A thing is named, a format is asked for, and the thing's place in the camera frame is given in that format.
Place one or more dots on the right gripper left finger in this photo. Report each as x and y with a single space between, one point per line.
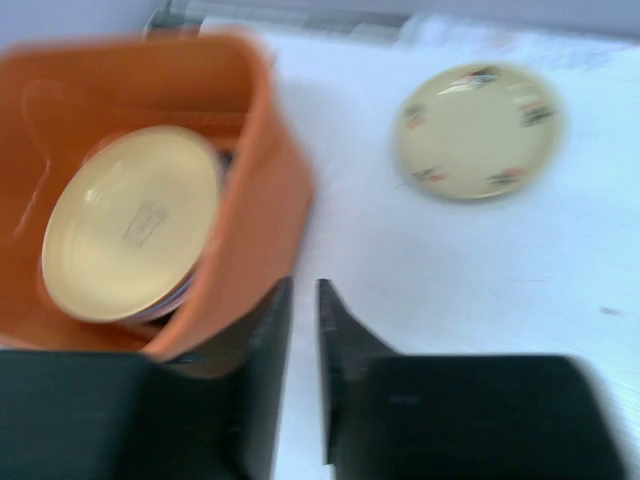
211 413

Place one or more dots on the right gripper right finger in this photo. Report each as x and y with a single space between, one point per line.
389 415

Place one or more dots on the yellow round plate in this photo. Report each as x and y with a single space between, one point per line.
131 225

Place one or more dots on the small beige floral plate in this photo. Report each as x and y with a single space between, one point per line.
478 130

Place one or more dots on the orange plastic bin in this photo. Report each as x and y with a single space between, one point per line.
61 101

